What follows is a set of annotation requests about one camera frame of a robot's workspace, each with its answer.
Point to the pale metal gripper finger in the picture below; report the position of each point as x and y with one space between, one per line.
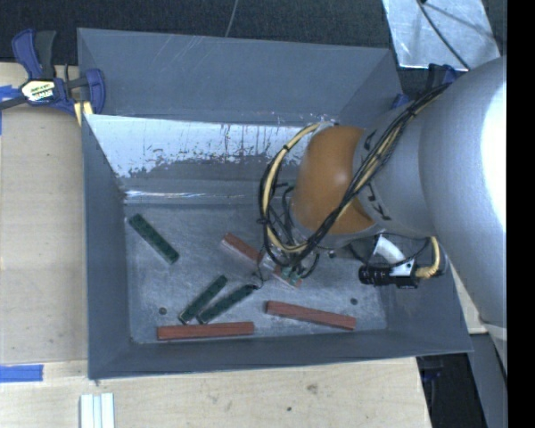
257 280
238 259

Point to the red-brown flat block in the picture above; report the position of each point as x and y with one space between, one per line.
311 315
241 245
205 331

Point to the dark green flat block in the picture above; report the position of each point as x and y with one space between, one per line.
153 239
203 299
225 303

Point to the grey metal bin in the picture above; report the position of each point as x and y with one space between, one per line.
232 83

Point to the pale wood flat board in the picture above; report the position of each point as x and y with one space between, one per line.
42 239

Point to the black cylinder on white bracket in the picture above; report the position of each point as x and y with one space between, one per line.
385 275

